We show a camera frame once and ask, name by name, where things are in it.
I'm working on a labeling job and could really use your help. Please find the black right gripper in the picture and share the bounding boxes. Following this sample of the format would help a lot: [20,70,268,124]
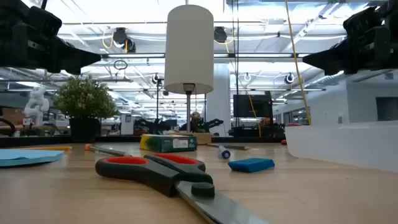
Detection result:
[302,0,398,76]

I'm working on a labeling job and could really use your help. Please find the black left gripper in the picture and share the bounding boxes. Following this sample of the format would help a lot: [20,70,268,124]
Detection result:
[0,0,102,76]

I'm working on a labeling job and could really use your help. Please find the grey pencil with orange eraser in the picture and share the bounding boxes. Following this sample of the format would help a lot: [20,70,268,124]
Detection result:
[84,143,133,157]

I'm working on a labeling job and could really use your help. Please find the green yellow crayon box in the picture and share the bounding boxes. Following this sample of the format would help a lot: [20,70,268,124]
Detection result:
[139,134,198,153]

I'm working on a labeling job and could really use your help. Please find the blue eraser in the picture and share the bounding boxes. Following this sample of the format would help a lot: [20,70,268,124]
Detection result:
[228,157,275,174]

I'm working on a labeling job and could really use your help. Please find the brown pencil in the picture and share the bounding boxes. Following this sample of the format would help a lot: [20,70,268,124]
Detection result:
[207,142,249,151]

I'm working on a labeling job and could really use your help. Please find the black red handled scissors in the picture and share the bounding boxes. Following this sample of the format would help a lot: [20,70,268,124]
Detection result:
[95,153,271,224]

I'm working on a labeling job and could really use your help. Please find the white pen with blue cap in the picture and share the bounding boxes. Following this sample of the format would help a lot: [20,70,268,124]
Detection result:
[217,145,231,160]

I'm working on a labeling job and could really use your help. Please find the green plant in black pot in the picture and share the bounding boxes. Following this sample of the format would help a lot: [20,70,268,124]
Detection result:
[53,76,118,144]

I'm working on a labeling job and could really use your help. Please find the clear plastic bin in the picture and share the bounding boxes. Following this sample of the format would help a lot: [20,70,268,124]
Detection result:
[285,120,398,173]

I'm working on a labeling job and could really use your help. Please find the black monitor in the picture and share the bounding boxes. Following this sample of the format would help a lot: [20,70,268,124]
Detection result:
[233,94,274,118]

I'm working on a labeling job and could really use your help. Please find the light blue paper sheet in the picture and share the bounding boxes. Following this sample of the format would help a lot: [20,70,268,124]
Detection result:
[0,148,65,168]

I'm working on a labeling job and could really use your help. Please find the white shade table lamp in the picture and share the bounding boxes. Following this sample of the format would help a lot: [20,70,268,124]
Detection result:
[164,4,215,146]

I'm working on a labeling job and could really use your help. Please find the yellow hanging cable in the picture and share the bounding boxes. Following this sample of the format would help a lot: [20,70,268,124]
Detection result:
[284,0,312,126]

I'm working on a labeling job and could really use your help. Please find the black ceiling cable reel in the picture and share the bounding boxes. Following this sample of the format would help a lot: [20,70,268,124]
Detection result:
[213,26,228,44]
[112,27,137,54]

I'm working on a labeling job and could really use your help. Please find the black cable loop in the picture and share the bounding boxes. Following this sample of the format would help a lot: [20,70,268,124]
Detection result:
[0,117,16,137]

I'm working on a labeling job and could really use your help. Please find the black hanging cable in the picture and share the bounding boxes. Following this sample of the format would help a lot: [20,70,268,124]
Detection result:
[231,0,241,138]

